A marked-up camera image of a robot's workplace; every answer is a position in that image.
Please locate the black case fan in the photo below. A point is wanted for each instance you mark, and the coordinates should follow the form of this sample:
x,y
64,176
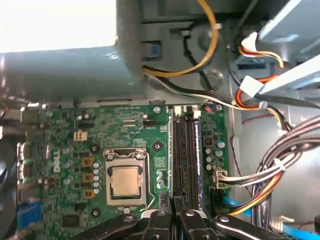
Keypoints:
x,y
6,175

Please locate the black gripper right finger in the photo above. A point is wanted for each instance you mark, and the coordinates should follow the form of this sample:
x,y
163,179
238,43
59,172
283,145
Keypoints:
x,y
190,225

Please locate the silver CPU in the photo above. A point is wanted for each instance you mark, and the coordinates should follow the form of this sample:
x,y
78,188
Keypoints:
x,y
125,181

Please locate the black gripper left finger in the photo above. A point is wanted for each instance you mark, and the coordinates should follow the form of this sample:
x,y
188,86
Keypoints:
x,y
160,227

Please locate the blue release latch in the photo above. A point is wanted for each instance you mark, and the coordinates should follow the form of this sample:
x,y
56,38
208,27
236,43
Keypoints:
x,y
154,51

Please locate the black RAM slot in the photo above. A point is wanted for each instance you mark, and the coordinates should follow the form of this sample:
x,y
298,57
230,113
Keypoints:
x,y
190,155

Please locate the blue VGA port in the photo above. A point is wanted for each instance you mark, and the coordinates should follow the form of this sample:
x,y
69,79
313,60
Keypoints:
x,y
28,215

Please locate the green motherboard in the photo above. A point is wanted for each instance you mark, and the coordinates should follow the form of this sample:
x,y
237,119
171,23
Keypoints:
x,y
112,125

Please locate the metal CPU socket cover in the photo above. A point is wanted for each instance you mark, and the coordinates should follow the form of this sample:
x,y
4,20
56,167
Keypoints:
x,y
142,180

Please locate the black PC case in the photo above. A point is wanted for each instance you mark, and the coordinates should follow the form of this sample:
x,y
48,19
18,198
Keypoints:
x,y
250,150

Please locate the grey power supply unit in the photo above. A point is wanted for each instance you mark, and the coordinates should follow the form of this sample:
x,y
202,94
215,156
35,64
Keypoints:
x,y
62,75

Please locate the white board power connector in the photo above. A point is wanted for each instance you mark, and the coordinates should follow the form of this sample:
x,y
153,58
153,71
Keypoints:
x,y
220,178

